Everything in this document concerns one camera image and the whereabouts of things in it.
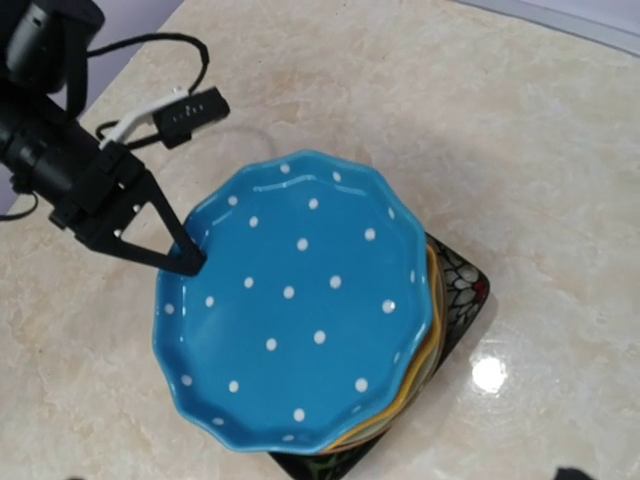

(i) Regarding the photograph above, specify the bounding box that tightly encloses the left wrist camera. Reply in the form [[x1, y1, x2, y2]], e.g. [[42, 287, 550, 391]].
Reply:
[[99, 87, 231, 151]]

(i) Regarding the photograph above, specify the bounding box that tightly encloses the blue polka dot plate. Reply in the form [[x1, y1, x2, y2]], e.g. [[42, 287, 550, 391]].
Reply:
[[153, 151, 434, 455]]

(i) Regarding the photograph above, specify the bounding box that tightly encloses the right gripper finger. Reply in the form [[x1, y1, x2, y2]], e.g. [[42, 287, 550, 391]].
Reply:
[[555, 467, 594, 480]]

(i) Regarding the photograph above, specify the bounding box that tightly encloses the black square floral plate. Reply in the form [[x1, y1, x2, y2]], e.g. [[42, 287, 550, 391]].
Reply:
[[271, 235, 490, 479]]

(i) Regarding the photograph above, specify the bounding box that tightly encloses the orange polka dot plate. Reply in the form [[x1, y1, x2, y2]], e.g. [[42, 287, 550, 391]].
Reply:
[[322, 244, 447, 455]]

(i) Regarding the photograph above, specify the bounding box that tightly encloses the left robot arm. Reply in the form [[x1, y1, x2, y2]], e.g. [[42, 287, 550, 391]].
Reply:
[[1, 1, 206, 276]]

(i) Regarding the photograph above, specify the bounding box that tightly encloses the light green floral plate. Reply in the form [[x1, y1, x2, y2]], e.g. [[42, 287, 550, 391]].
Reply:
[[343, 368, 436, 448]]

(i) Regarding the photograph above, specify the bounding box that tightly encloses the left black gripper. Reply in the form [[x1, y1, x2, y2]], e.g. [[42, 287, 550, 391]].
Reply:
[[49, 144, 206, 276]]

